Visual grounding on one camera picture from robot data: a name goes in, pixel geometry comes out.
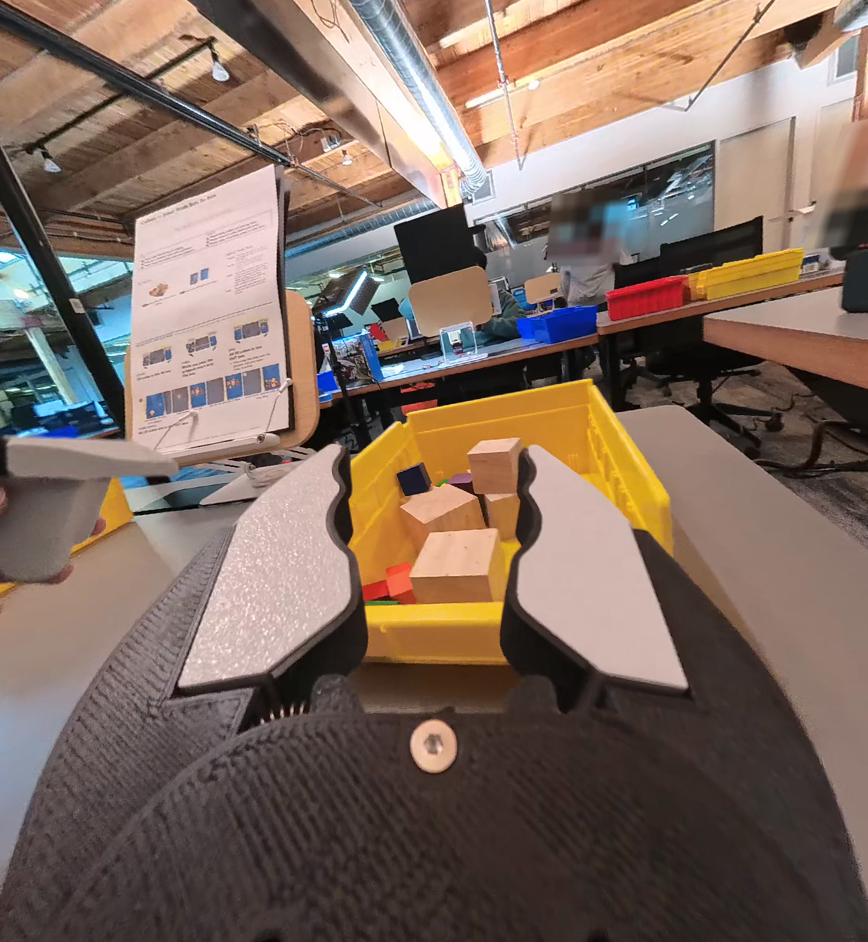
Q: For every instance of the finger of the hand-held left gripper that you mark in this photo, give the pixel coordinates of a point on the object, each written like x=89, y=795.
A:
x=88, y=458

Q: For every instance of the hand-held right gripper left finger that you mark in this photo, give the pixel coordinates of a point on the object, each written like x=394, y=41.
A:
x=272, y=567

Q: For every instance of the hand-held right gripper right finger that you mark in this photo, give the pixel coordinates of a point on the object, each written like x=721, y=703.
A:
x=596, y=589

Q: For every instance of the yellow plastic bin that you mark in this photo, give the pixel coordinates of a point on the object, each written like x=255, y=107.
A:
x=116, y=508
x=434, y=639

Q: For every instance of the pile of wooden cubes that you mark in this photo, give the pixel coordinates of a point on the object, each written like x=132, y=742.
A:
x=460, y=563

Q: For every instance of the white document stand base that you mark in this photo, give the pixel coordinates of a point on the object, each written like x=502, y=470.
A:
x=246, y=487

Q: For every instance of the white appliance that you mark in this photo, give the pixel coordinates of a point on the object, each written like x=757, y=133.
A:
x=303, y=368

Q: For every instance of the printed instruction sheet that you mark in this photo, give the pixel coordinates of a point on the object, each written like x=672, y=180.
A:
x=206, y=294

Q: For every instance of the black metal pole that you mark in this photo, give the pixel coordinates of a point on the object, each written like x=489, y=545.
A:
x=37, y=243

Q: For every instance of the long grey desk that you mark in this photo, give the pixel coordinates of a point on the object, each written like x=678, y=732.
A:
x=699, y=313
x=478, y=368

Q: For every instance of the blue storage bin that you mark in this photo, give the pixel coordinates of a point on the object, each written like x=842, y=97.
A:
x=555, y=325

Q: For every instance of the clear acrylic sign holder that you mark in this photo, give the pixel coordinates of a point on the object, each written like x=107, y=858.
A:
x=457, y=342

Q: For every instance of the studio softbox light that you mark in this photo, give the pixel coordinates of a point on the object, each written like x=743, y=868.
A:
x=357, y=294

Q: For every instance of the red storage bin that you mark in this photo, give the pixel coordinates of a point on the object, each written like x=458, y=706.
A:
x=644, y=300

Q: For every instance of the grey desk with wooden edge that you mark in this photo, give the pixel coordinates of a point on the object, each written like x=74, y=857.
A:
x=802, y=346

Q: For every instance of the long yellow storage bin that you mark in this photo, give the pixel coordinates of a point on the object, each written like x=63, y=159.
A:
x=747, y=278

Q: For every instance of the black office chair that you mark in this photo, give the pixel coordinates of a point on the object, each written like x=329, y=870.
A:
x=721, y=246

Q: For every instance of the silver ventilation duct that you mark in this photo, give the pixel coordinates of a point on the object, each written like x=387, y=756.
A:
x=419, y=81

